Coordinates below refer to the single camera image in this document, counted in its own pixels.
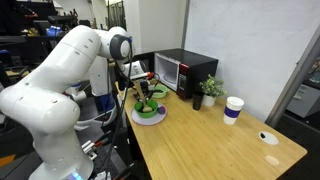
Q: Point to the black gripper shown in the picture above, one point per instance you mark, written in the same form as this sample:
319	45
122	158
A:
150	87

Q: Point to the white plastic stick tool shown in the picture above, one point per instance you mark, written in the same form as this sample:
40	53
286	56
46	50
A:
140	93

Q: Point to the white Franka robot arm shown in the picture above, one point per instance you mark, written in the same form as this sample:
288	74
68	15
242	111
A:
50	100

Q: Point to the small purple plastic toy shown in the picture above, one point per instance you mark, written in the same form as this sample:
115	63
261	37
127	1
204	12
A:
161	110

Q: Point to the pale grey round plate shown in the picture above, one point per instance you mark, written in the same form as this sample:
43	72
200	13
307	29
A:
146	121

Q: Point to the white and blue background robot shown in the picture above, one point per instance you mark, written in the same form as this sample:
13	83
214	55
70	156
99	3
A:
101	83

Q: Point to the black cup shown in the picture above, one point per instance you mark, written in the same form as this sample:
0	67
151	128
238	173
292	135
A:
197	101

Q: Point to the black and red microwave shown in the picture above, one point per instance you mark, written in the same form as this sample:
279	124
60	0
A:
196	66

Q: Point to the small plant in white pot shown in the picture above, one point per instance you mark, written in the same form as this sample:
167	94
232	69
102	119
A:
211	88

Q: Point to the black perforated breadboard table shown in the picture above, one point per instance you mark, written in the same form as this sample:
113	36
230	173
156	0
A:
110	163

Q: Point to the white paper cup blue band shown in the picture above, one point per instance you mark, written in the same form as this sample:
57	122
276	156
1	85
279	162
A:
232	110

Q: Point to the blue box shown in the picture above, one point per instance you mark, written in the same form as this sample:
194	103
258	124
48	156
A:
53	31

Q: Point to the grey cabinet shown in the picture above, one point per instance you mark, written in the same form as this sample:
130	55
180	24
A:
301	100

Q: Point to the white and red wrist camera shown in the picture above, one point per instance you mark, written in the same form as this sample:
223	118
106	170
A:
141	75

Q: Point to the aluminium extrusion bracket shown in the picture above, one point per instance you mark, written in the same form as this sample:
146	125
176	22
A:
89	149

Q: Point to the grey metal frame post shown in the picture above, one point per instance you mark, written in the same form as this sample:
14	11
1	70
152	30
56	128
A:
293	80

